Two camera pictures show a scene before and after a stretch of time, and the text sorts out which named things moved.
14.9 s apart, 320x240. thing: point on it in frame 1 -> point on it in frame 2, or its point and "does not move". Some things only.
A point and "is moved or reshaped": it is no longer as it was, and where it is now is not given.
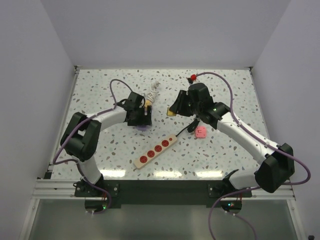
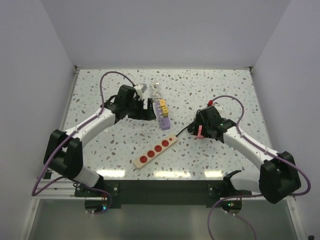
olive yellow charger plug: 170,113 -> 165,110
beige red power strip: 146,157 does not move
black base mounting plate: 161,194 does not move
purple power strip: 142,128 -> 162,112
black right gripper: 178,107 -> 199,121
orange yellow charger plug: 147,103 is moved or reshaped
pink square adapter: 200,132 does not move
